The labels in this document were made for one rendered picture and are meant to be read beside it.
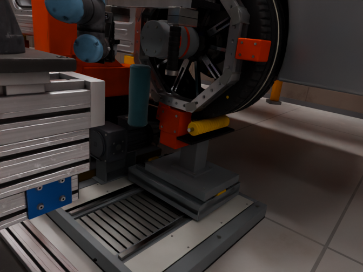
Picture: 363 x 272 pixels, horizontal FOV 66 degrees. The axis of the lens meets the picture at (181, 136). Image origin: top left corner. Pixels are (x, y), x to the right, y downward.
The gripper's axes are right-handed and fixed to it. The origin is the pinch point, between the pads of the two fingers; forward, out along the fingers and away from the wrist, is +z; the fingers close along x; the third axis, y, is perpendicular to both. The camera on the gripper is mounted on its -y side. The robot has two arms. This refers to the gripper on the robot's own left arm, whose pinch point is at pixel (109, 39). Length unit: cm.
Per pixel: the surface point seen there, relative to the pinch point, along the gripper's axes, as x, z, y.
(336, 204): 133, 26, 83
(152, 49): 17.0, -8.5, 1.8
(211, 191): 48, -5, 62
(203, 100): 38.1, -9.1, 18.7
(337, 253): 108, -17, 83
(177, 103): 28.6, 0.4, 23.1
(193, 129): 35.8, -6.3, 31.6
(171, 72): 23.9, -26.2, 7.2
